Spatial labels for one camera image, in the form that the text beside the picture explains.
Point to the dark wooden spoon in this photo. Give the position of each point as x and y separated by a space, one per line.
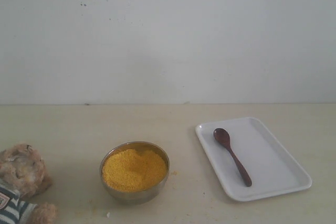
223 138

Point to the teddy bear striped sweater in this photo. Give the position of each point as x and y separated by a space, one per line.
24 175

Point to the steel bowl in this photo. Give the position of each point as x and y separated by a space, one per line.
141 196

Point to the yellow millet grains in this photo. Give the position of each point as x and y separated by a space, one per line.
132 171

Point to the white rectangular tray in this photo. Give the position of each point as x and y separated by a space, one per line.
273 170

